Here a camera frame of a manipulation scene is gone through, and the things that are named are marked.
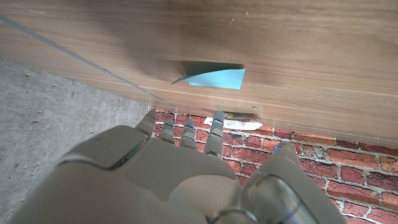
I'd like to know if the blue sticky note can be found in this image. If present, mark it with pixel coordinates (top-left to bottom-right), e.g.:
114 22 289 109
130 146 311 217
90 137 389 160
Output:
171 68 246 91

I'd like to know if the red brick printed backdrop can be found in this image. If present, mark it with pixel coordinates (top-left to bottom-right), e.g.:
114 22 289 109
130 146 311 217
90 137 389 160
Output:
149 107 398 224

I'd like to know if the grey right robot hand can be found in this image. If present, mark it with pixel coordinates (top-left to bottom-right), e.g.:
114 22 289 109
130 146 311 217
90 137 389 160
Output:
9 108 346 224

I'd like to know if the white plastic package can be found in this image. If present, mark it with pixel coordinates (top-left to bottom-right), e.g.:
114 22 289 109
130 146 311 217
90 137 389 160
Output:
203 111 264 131

